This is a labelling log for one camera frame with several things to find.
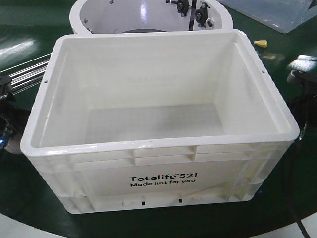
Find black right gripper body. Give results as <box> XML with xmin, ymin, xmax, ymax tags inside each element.
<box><xmin>287</xmin><ymin>70</ymin><xmax>317</xmax><ymax>117</ymax></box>

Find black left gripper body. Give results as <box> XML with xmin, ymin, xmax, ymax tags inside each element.
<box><xmin>0</xmin><ymin>75</ymin><xmax>19</xmax><ymax>151</ymax></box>

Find white plastic tote box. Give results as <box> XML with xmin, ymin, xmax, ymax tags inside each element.
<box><xmin>21</xmin><ymin>29</ymin><xmax>299</xmax><ymax>214</ymax></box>

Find metal rods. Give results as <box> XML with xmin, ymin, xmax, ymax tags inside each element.
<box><xmin>9</xmin><ymin>53</ymin><xmax>51</xmax><ymax>95</ymax></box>

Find small yellow cap piece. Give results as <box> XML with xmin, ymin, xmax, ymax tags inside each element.
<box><xmin>254</xmin><ymin>40</ymin><xmax>268</xmax><ymax>49</ymax></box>

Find clear plastic bin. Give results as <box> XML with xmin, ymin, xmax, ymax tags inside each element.
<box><xmin>219</xmin><ymin>0</ymin><xmax>317</xmax><ymax>34</ymax></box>

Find white round drum fixture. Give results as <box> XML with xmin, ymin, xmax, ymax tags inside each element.
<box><xmin>69</xmin><ymin>0</ymin><xmax>233</xmax><ymax>35</ymax></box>

